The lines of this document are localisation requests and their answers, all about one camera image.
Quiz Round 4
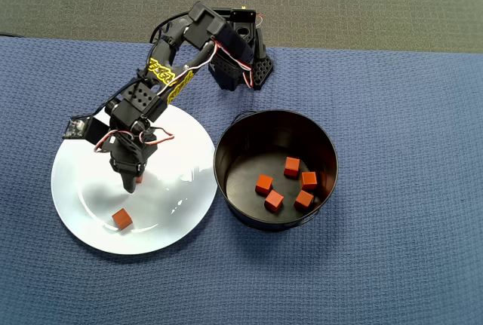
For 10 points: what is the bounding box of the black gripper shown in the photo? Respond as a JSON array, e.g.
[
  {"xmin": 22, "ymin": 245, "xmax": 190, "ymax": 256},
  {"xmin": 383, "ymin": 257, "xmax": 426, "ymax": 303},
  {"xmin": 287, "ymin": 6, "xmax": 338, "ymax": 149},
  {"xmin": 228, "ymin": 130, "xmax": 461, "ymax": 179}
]
[{"xmin": 108, "ymin": 130, "xmax": 158, "ymax": 195}]

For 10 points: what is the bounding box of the white round plate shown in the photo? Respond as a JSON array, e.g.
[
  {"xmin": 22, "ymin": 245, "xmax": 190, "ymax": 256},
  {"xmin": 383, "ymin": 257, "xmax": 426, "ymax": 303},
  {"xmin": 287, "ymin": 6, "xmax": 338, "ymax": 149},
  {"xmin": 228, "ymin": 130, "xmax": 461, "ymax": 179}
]
[{"xmin": 51, "ymin": 104, "xmax": 220, "ymax": 256}]

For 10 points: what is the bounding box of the black metal bucket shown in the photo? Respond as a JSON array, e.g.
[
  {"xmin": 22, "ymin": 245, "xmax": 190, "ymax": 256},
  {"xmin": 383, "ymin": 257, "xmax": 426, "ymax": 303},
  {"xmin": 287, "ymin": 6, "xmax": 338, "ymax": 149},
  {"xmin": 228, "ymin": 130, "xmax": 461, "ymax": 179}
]
[{"xmin": 213, "ymin": 109, "xmax": 340, "ymax": 232}]

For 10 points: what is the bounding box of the blue woven table cloth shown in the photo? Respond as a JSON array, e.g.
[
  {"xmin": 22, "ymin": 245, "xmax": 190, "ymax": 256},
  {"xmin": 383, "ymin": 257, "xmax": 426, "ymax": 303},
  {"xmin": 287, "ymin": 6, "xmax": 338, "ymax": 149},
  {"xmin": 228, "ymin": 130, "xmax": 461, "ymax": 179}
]
[{"xmin": 0, "ymin": 35, "xmax": 483, "ymax": 325}]

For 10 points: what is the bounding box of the small camera circuit board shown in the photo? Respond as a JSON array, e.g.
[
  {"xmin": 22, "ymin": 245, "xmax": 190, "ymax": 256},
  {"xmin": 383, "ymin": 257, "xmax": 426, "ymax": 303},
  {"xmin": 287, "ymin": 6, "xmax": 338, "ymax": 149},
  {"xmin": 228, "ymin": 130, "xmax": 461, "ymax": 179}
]
[{"xmin": 62, "ymin": 115, "xmax": 94, "ymax": 141}]

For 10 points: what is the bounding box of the black camera cable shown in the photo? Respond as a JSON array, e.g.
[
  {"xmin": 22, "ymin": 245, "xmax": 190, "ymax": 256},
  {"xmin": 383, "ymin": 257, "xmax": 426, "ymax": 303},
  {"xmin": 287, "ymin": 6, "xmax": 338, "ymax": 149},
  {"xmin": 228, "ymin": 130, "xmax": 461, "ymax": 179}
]
[{"xmin": 149, "ymin": 10, "xmax": 193, "ymax": 45}]

